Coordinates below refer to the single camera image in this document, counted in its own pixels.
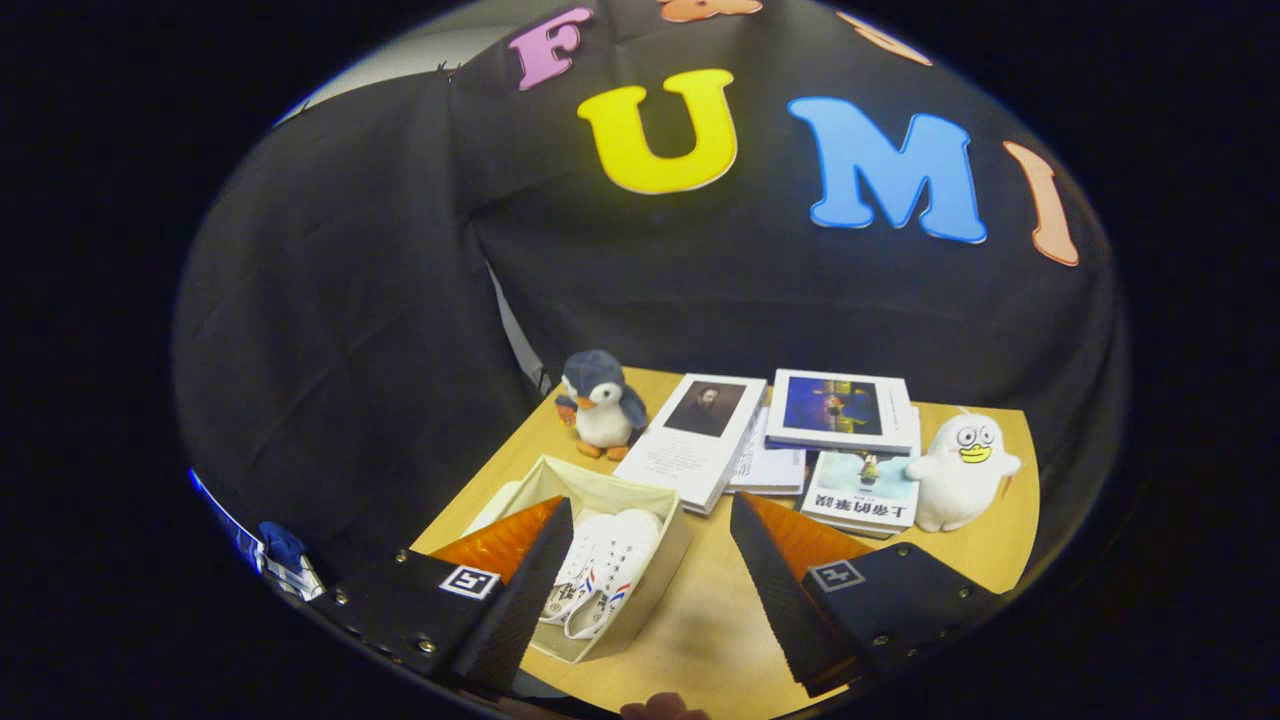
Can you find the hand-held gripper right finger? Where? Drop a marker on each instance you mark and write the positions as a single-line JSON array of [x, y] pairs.
[[780, 600]]

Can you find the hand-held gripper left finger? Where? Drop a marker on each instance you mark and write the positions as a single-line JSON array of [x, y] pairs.
[[525, 600]]

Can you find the white canvas shoe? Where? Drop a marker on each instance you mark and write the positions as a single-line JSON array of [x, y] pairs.
[[572, 590], [622, 570]]

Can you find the beige fabric storage box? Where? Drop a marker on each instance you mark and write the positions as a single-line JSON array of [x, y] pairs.
[[600, 490]]

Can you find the plain white book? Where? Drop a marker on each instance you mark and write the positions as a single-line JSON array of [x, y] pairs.
[[770, 470]]

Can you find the book with pale green cover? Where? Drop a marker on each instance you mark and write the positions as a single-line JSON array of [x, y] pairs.
[[865, 490]]

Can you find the book with portrait cover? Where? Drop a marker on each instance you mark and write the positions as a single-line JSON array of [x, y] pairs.
[[695, 440]]

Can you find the book with night photo cover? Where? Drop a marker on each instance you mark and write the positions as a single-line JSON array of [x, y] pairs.
[[840, 410]]

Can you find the blue penguin plush toy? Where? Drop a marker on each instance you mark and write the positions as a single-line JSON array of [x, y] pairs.
[[600, 410]]

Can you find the white duck plush toy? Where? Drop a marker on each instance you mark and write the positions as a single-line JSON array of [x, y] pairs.
[[960, 475]]

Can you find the blue and grey device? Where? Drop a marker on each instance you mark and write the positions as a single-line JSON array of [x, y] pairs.
[[285, 560]]

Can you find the white-framed blue panel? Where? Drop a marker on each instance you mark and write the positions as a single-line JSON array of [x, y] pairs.
[[225, 515]]

